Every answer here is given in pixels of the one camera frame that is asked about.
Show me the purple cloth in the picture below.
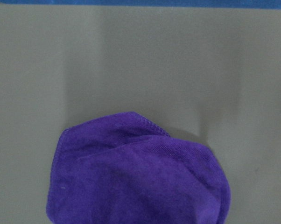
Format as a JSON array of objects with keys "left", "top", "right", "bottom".
[{"left": 46, "top": 112, "right": 231, "bottom": 224}]

